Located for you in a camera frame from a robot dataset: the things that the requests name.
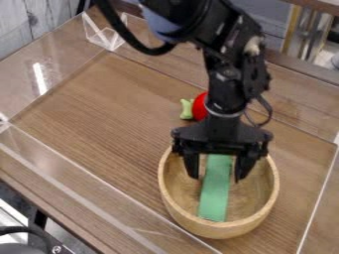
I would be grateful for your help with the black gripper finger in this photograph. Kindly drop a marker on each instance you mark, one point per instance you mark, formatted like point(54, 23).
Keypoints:
point(192, 164)
point(243, 166)

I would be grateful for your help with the black table leg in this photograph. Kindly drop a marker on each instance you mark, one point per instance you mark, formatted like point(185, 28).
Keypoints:
point(38, 219)

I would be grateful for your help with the red plush tomato toy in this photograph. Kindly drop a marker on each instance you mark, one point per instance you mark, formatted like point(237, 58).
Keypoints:
point(193, 108)

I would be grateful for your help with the clear acrylic front panel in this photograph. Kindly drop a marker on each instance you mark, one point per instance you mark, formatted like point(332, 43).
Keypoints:
point(113, 223)

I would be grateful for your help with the brown wooden bowl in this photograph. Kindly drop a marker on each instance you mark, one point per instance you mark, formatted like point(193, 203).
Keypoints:
point(252, 197)

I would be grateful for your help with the clear acrylic corner bracket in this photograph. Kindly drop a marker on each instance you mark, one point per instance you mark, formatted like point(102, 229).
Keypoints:
point(104, 38)

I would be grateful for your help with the gold metal chair frame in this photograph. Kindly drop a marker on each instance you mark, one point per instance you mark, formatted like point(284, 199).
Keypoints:
point(307, 30)

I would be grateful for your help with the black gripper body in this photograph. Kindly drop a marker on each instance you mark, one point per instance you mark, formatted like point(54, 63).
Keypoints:
point(221, 134)

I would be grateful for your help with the green stick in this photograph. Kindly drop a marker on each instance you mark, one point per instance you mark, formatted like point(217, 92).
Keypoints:
point(214, 190)

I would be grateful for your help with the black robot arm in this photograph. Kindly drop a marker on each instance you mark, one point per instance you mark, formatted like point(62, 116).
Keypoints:
point(229, 37)

